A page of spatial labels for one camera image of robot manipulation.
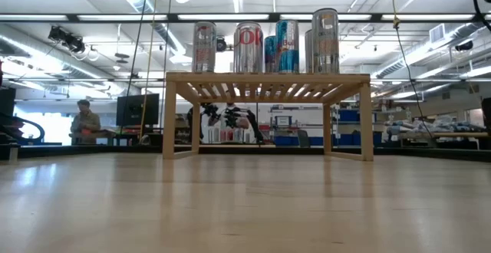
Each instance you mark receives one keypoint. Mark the silver Diet Coke can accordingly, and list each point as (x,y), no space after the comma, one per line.
(248,53)

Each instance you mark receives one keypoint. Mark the blue silver Red Bull can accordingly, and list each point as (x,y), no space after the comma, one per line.
(287,50)
(270,53)

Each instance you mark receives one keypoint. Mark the Celsius Peach Vibe can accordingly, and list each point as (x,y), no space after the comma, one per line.
(204,46)

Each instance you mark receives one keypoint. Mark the Celsius Tropical Vibe can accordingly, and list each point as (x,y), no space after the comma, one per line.
(325,46)
(308,53)

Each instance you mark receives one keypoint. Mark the background black robot arm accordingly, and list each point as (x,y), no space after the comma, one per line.
(210,111)
(232,117)

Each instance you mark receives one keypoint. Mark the slatted wooden shelf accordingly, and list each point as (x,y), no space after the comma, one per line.
(268,78)

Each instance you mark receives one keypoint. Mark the person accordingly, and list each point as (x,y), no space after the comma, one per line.
(220,120)
(85,124)

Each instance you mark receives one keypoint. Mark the small framed screen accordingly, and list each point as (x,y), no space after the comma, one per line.
(283,120)

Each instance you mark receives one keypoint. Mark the round black ceiling device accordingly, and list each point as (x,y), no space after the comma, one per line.
(221,44)

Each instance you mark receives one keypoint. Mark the black computer monitor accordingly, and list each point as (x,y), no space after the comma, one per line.
(132,109)

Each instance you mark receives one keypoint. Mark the cluttered wooden workbench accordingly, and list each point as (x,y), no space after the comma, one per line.
(441,127)

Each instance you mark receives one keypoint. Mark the black curved tube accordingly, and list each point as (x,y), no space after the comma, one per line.
(40,130)

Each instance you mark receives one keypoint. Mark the white ceiling vent box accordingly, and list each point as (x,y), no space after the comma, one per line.
(437,33)

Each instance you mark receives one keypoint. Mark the black ceiling projector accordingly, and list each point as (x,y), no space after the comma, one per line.
(464,46)

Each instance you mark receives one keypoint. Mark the black box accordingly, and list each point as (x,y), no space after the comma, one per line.
(7,103)

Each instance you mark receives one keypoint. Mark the black aluminium rig frame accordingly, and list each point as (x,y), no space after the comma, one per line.
(172,17)

